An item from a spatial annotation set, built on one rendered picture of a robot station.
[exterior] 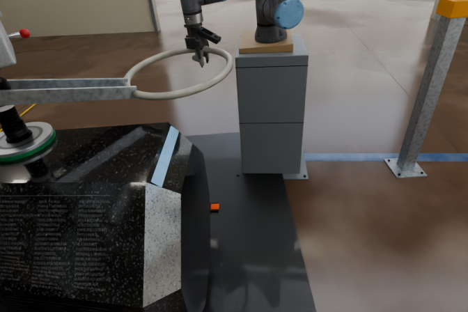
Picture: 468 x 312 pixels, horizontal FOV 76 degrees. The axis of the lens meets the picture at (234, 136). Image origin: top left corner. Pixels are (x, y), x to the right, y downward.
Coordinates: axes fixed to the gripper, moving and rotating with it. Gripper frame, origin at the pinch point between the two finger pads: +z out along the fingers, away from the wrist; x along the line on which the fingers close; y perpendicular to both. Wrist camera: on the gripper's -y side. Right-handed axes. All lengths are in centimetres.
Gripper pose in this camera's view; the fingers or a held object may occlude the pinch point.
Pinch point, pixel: (205, 63)
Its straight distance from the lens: 158.8
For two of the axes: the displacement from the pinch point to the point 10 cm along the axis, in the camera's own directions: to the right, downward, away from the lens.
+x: -4.2, 5.8, -7.0
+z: 1.2, 8.0, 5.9
